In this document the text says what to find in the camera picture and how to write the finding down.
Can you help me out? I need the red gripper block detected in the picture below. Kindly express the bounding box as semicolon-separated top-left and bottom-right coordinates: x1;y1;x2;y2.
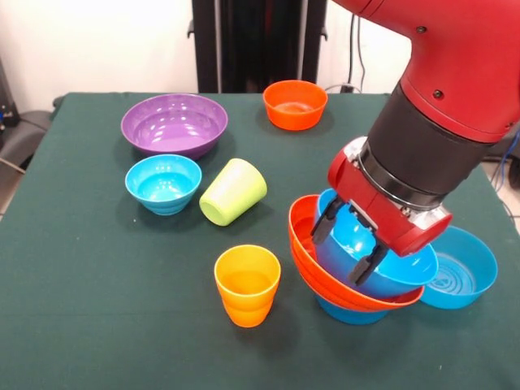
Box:
310;136;454;285

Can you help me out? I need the large orange bowl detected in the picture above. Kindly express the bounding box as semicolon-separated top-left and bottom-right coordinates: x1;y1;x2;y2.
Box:
288;194;426;313

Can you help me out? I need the large deep blue bowl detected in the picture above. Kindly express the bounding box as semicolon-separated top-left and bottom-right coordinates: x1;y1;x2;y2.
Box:
313;188;440;300

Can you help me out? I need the orange cup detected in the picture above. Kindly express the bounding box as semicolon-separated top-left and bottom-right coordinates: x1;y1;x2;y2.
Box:
214;244;282;328

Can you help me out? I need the green cup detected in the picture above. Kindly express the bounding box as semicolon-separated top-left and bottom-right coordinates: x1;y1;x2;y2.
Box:
198;158;268;228

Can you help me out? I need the small red-orange bowl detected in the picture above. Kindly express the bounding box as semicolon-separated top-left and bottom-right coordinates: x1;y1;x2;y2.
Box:
262;80;329;132

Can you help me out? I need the small light blue bowl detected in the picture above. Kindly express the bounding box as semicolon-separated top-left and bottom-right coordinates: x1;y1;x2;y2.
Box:
124;154;203;216

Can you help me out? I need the purple bowl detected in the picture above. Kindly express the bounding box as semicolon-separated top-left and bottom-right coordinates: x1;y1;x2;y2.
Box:
120;93;229;160

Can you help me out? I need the dark green table cloth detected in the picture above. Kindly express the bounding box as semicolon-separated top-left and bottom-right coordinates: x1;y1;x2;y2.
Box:
0;92;520;390

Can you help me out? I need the black equipment box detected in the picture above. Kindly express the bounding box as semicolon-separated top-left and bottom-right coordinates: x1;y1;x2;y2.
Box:
0;56;20;141

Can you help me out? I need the blue ring-patterned bowl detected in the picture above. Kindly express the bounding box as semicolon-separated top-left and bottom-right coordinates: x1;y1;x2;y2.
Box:
420;226;499;310
314;294;391;325

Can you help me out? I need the blue cable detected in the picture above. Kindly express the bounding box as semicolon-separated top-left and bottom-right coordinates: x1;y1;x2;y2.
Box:
493;129;520;192

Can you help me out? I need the black pedestal foot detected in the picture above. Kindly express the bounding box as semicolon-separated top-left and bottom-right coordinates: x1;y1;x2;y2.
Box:
0;109;54;171
481;121;520;163

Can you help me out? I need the grey cable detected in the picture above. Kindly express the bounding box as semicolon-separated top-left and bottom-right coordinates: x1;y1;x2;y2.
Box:
0;156;26;176

